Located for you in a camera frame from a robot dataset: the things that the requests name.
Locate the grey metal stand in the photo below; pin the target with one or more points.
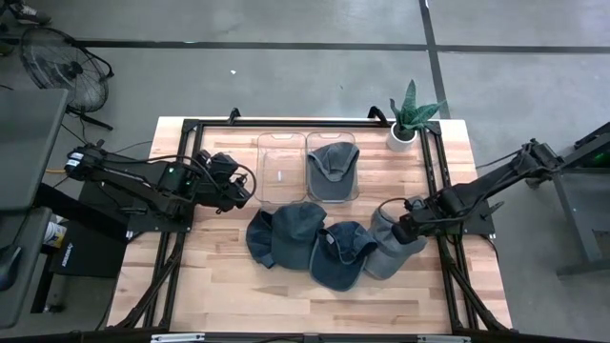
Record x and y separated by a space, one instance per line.
572 214

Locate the white and yellow can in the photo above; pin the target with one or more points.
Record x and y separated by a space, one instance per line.
54 234

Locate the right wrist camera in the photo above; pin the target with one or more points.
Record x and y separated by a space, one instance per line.
414 205

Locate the black case with white print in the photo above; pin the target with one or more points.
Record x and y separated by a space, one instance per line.
90 252

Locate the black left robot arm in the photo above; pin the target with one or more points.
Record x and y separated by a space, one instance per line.
119 176

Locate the black computer mouse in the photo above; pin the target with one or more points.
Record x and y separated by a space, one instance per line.
9 267

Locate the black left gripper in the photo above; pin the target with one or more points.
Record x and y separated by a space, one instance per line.
212 190

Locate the clear plastic bin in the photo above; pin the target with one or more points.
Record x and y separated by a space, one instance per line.
355 138
281 167

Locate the black floor fan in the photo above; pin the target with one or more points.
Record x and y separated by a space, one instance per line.
62 66

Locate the navy cap grey trim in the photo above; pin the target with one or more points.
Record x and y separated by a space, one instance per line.
338 267

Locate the person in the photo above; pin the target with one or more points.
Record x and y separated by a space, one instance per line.
28 12

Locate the dark teal cap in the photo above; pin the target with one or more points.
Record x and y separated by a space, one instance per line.
295 233

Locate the silver metal bracket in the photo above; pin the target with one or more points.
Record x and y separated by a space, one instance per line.
443 338
176 337

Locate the snake plant in white pot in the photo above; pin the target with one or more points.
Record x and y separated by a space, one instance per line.
402 138

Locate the black frame clamp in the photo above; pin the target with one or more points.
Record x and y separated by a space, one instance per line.
379 114
233 115

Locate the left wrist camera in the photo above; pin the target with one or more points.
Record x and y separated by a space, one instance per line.
223 164

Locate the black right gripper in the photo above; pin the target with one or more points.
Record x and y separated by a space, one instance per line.
419 224

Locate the dark shoe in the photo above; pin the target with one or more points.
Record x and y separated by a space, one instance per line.
257 238

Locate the black aluminium rig frame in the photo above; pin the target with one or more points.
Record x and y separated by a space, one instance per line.
333 124

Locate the dark grey desk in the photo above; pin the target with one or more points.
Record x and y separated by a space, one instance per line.
33 224

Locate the light grey cap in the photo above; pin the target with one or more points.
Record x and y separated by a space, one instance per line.
381 257

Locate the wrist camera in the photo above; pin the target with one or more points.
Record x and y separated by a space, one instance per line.
223 164
414 205

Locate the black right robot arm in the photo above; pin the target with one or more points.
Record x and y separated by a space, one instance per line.
500 174

